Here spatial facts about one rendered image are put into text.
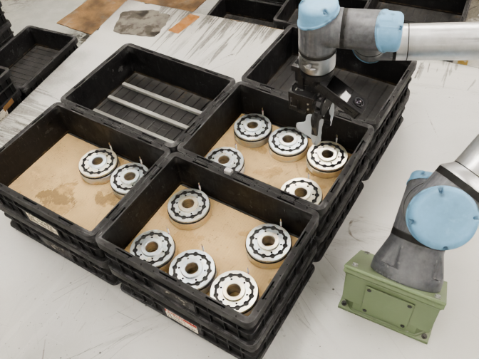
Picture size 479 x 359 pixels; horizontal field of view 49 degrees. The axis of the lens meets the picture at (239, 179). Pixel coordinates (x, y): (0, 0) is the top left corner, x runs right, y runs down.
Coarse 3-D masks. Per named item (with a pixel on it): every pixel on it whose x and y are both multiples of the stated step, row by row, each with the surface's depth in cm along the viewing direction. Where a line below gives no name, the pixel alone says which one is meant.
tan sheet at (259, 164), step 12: (228, 132) 145; (216, 144) 143; (228, 144) 142; (312, 144) 140; (252, 156) 139; (264, 156) 138; (348, 156) 136; (252, 168) 136; (264, 168) 136; (276, 168) 135; (288, 168) 135; (300, 168) 135; (264, 180) 133; (276, 180) 133; (288, 180) 132; (312, 180) 132; (324, 180) 132; (324, 192) 129
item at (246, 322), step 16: (192, 160) 126; (224, 176) 122; (272, 192) 118; (128, 208) 118; (304, 208) 114; (112, 224) 115; (96, 240) 113; (304, 240) 109; (128, 256) 109; (288, 256) 106; (144, 272) 109; (160, 272) 107; (288, 272) 106; (176, 288) 105; (192, 288) 103; (272, 288) 102; (208, 304) 101; (224, 304) 101; (256, 304) 100; (240, 320) 98; (256, 320) 99
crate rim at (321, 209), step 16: (224, 96) 140; (272, 96) 139; (368, 128) 128; (368, 144) 128; (208, 160) 125; (352, 160) 122; (240, 176) 121; (288, 192) 117; (336, 192) 118; (320, 208) 114
